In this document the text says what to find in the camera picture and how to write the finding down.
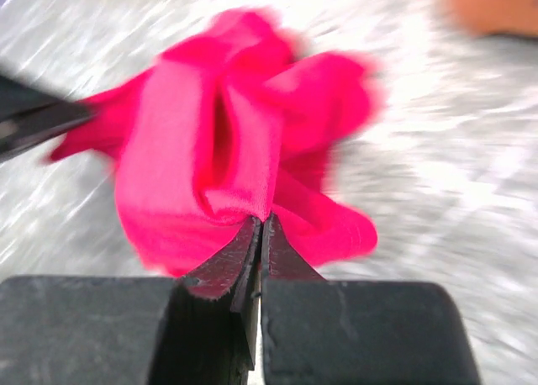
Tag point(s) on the pink t shirt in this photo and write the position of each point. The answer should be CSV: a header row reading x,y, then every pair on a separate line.
x,y
229,124

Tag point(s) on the orange plastic tub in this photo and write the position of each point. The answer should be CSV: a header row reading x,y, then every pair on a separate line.
x,y
486,17

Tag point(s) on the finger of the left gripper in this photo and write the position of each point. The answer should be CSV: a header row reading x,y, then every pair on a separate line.
x,y
30,116

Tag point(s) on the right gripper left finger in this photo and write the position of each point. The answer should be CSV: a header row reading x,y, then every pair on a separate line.
x,y
208,334

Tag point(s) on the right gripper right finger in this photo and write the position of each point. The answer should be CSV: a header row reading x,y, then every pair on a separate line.
x,y
319,331

